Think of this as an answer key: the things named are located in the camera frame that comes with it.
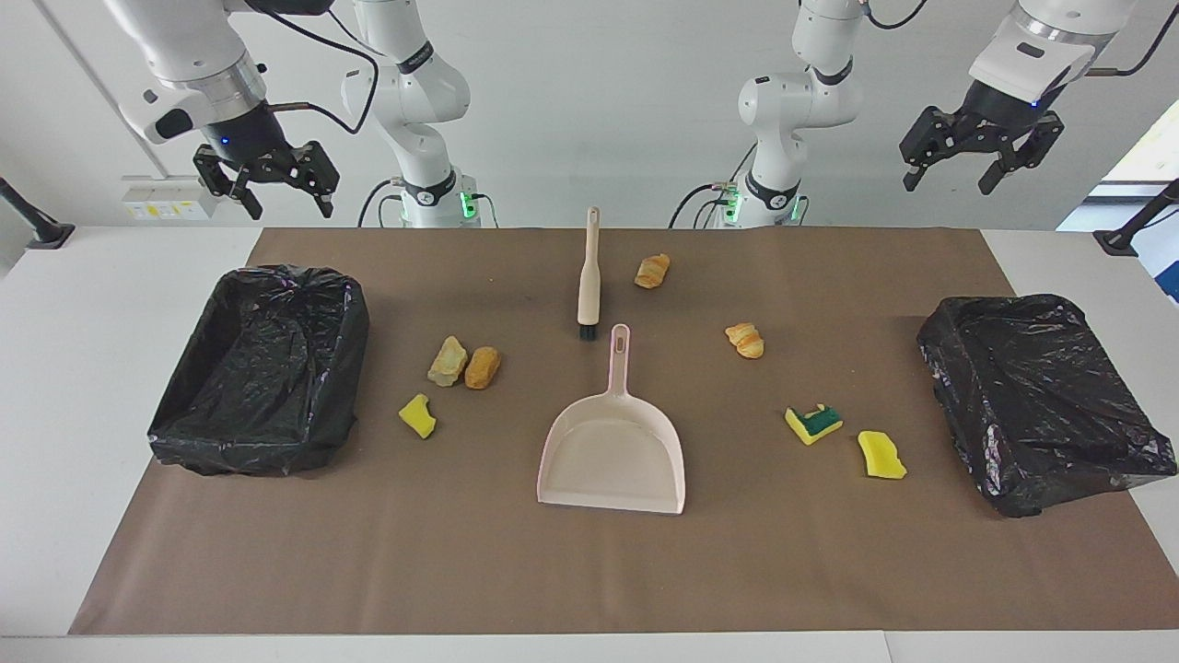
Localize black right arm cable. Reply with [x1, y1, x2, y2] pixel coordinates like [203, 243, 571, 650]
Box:
[241, 0, 380, 134]

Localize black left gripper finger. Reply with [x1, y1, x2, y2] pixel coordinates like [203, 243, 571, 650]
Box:
[900, 108, 959, 192]
[978, 110, 1065, 196]

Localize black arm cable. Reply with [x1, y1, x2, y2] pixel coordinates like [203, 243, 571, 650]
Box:
[861, 0, 1179, 77]
[241, 0, 380, 134]

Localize brown bread roll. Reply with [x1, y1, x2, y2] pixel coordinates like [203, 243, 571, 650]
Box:
[464, 346, 502, 390]

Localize beige hand brush black bristles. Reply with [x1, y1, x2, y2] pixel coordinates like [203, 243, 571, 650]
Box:
[577, 206, 602, 342]

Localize green and yellow sponge piece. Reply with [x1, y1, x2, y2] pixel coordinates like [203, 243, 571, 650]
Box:
[785, 403, 844, 447]

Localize grey wall conduit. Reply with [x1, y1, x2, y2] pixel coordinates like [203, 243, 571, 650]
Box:
[35, 0, 169, 178]

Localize pale bread chunk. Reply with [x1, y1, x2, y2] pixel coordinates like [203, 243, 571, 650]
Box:
[427, 335, 469, 388]

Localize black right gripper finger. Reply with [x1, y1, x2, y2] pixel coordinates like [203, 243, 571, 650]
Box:
[193, 145, 263, 220]
[293, 141, 339, 219]

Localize white wall socket box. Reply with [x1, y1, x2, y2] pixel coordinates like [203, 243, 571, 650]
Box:
[122, 175, 219, 222]

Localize brown table mat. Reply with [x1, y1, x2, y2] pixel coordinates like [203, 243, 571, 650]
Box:
[69, 227, 1179, 636]

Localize beige plastic dustpan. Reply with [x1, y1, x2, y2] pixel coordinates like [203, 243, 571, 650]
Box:
[537, 323, 687, 515]

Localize black bag lined bin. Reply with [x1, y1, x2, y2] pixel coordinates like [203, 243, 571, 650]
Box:
[916, 294, 1179, 518]
[147, 265, 371, 478]

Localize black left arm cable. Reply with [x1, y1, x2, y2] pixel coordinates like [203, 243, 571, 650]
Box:
[861, 0, 1179, 77]

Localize black base cable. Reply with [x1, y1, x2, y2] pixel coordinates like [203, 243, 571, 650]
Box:
[357, 180, 406, 228]
[668, 143, 758, 229]

